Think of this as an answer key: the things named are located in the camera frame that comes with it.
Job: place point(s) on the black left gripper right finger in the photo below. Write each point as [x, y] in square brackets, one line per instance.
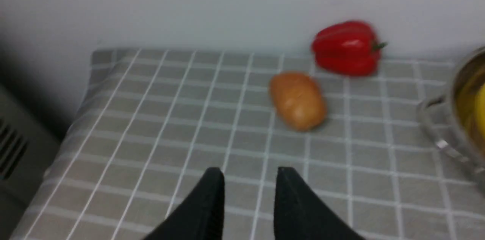
[299, 214]

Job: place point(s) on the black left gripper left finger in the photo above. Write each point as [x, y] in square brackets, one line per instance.
[201, 214]

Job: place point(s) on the yellow-rimmed bamboo steamer basket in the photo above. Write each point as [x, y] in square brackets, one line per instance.
[470, 109]

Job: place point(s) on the grey white-checked tablecloth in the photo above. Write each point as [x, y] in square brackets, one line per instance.
[153, 121]

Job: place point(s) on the brown potato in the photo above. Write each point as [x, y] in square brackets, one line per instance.
[298, 100]

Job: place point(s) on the red bell pepper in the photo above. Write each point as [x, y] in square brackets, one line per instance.
[350, 48]

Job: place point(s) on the grey vented box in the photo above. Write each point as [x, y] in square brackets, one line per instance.
[27, 149]

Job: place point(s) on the stainless steel two-handled pot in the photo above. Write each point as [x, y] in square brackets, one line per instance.
[459, 146]

